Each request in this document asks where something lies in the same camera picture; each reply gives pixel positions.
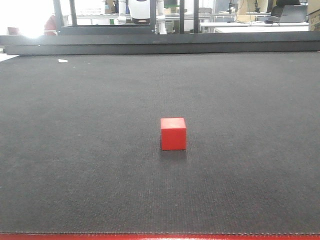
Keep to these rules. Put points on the dark grey fabric mat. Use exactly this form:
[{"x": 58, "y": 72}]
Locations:
[{"x": 80, "y": 144}]

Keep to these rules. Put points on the black metal frame rail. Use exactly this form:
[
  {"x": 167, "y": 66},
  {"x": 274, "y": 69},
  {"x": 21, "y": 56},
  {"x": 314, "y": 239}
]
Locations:
[{"x": 75, "y": 39}]

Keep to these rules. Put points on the white humanoid robot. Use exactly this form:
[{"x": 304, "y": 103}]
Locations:
[{"x": 140, "y": 13}]

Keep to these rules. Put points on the white paper scrap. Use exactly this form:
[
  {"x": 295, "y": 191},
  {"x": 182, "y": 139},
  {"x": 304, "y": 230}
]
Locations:
[{"x": 62, "y": 60}]

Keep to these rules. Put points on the red magnetic cube block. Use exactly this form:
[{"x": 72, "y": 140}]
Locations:
[{"x": 173, "y": 134}]

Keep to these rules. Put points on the white background table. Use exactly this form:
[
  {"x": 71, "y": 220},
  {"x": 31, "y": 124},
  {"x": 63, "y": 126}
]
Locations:
[{"x": 252, "y": 27}]

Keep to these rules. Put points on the silver laptop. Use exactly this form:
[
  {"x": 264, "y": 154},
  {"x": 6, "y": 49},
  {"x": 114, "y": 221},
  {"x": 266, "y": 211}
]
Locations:
[{"x": 291, "y": 14}]

